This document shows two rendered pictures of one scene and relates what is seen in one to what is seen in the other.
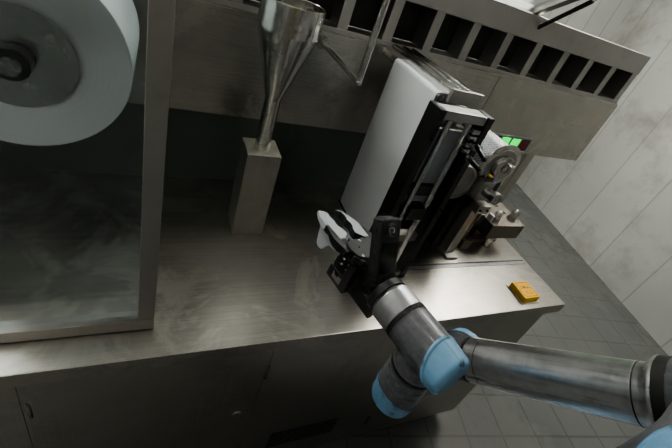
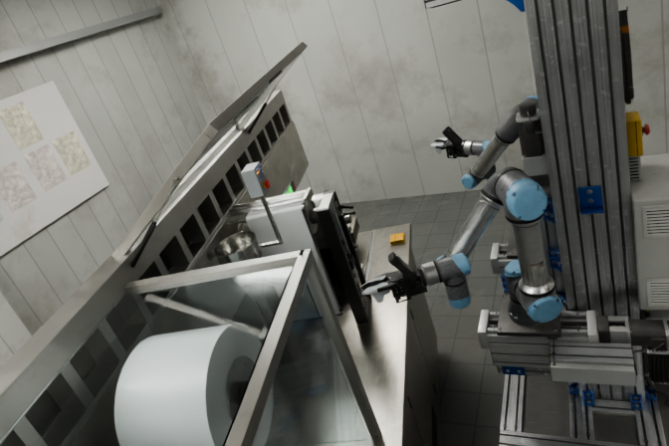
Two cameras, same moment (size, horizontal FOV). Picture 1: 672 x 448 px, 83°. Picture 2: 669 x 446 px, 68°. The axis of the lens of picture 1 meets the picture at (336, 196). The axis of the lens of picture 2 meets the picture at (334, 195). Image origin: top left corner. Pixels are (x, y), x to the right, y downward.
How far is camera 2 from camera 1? 1.16 m
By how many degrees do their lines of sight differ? 38
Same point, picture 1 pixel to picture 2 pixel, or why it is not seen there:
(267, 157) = not seen: hidden behind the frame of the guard
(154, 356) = (401, 432)
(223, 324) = (386, 397)
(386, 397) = (463, 298)
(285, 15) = (252, 250)
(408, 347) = (451, 272)
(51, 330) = not seen: outside the picture
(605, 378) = (483, 210)
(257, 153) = not seen: hidden behind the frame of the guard
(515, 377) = (470, 242)
